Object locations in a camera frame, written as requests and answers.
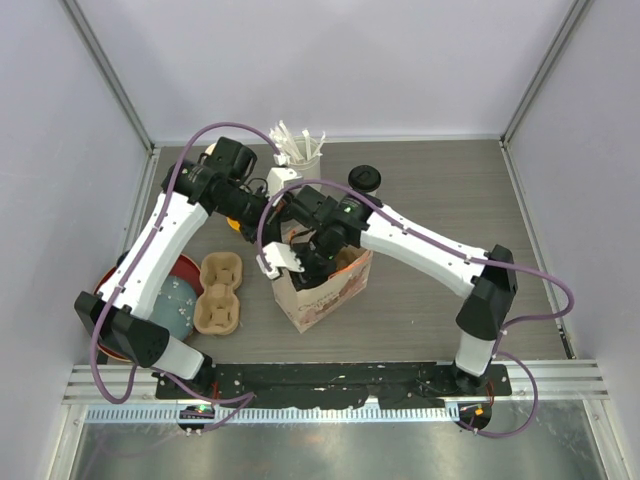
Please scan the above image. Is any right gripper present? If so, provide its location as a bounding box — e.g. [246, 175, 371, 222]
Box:
[281, 227, 339, 293]

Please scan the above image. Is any brown paper bag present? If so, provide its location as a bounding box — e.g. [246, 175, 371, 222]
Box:
[272, 246, 373, 333]

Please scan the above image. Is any black lid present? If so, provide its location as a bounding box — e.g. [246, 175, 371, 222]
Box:
[348, 164, 382, 187]

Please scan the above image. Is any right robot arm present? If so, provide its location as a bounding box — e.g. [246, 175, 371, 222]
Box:
[287, 186, 518, 395]

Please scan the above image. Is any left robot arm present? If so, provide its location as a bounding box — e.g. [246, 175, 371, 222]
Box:
[74, 137, 267, 399]

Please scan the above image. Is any orange bowl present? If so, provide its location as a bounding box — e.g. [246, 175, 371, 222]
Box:
[226, 217, 242, 234]

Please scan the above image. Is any stack of paper cups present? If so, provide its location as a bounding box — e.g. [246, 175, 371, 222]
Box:
[204, 143, 216, 156]

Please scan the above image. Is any white straw holder cup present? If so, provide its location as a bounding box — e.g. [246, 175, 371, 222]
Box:
[288, 136, 322, 180]

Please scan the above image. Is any red round tray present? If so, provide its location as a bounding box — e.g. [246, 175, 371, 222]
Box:
[87, 252, 203, 363]

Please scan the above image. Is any blue-grey plate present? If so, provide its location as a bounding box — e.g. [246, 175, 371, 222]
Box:
[150, 275, 197, 341]

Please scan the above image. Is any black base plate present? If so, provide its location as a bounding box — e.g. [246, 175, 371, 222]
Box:
[184, 362, 512, 410]

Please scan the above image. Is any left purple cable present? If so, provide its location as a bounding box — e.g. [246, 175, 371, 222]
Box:
[89, 120, 291, 439]

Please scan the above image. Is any purple cable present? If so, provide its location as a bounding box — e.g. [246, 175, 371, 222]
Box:
[255, 179, 576, 440]
[89, 120, 291, 439]

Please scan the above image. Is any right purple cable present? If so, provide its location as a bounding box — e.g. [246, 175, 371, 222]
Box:
[255, 179, 576, 440]

